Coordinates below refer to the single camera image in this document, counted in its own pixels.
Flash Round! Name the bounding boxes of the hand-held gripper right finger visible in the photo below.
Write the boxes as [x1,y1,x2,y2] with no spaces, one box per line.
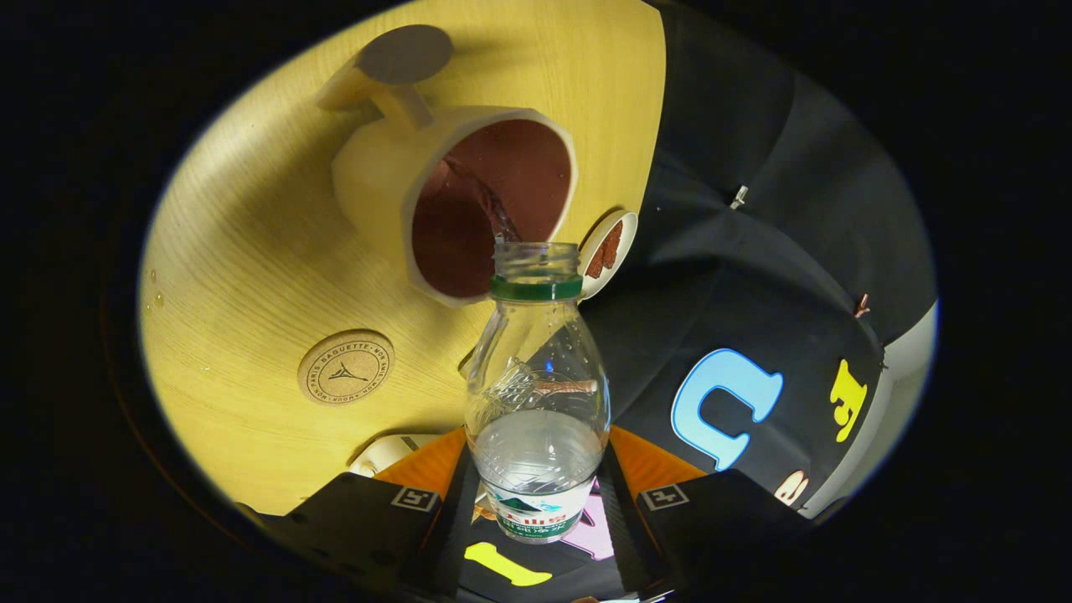
[596,423,813,600]

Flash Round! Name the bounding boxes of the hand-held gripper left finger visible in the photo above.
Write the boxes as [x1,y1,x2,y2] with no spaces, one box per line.
[239,427,480,600]

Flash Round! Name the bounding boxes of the clear plastic juice bottle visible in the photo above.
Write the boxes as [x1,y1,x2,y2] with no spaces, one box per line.
[464,241,612,545]

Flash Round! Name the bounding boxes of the round cork coaster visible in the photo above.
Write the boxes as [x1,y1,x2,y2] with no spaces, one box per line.
[297,329,395,406]

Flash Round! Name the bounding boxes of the beige cup with brown inside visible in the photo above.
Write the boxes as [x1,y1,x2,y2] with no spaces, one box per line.
[317,25,579,307]

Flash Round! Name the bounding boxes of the white toaster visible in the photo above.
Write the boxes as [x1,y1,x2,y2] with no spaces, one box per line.
[348,433,445,478]

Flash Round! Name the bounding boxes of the small round plate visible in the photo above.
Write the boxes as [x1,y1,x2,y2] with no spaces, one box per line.
[580,209,639,301]

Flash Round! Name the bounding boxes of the wooden table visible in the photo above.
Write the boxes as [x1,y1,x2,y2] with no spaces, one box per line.
[138,0,668,516]

